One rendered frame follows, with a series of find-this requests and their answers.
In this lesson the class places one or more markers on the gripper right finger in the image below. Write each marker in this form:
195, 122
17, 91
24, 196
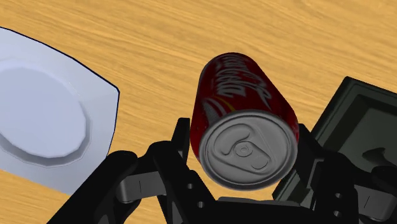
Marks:
335, 180

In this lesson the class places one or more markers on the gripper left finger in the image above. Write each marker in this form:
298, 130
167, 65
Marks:
173, 173

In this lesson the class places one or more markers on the red soda can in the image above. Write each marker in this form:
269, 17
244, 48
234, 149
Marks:
245, 124

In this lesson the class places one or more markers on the dark green square tray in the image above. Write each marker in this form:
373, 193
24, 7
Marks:
356, 124

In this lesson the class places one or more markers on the white plate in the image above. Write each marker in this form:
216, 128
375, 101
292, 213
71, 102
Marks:
46, 111

